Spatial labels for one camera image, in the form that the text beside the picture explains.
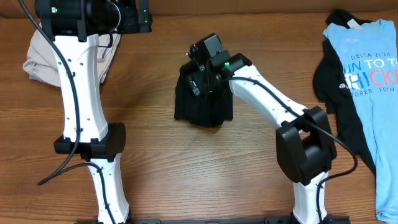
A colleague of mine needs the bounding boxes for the black t-shirt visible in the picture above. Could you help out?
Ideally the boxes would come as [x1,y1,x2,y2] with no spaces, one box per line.
[174,60,233,128]

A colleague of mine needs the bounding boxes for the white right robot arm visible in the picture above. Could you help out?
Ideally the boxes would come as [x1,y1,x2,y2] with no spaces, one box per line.
[175,50,337,223]

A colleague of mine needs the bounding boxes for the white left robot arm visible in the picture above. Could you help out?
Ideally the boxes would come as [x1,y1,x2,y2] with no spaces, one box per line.
[35,0,152,223]

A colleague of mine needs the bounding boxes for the beige folded trousers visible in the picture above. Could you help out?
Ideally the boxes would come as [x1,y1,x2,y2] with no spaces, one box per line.
[22,30,122,87]

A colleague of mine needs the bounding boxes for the black garment in pile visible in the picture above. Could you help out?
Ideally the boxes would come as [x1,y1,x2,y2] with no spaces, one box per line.
[312,8,379,175]

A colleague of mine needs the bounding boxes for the light blue printed t-shirt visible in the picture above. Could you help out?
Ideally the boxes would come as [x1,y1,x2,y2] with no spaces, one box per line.
[323,19,397,223]

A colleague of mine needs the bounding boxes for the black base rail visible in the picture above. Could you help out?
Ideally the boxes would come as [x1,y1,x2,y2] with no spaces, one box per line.
[75,215,351,224]

